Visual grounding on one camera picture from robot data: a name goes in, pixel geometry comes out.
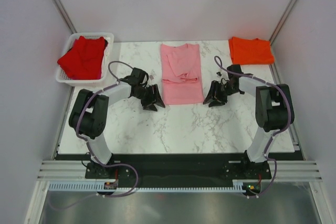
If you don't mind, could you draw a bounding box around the aluminium profile rail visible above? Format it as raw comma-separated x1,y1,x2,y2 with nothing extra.
38,161,322,182

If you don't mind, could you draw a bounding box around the purple cable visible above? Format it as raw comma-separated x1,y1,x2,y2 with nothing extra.
214,56,292,199
48,60,139,210

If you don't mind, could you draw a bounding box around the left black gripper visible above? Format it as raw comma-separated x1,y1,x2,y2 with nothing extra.
133,84,165,112

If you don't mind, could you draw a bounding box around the pink t shirt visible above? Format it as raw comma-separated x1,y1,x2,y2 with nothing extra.
160,44,204,105

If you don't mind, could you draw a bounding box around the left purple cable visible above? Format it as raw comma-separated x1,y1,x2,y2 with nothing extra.
48,60,139,210

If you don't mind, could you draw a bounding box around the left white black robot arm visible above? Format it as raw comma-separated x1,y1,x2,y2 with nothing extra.
69,68,165,179

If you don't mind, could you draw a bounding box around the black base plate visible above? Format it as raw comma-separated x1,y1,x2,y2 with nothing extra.
85,153,271,180

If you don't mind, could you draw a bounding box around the white slotted cable duct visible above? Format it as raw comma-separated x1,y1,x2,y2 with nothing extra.
48,180,247,193

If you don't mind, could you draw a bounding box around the folded orange t shirt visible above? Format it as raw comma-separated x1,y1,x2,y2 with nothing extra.
228,37,275,65

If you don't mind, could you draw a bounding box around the white plastic basket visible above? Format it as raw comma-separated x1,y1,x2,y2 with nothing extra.
56,32,114,87

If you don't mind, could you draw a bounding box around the red t shirt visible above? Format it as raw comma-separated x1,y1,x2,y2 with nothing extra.
57,36,108,80

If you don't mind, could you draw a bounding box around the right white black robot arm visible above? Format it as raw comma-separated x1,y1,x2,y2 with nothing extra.
203,65,295,179

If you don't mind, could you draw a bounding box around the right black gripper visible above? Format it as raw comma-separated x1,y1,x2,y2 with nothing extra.
203,80,239,108

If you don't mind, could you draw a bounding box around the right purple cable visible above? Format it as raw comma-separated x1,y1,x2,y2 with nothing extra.
214,56,292,199

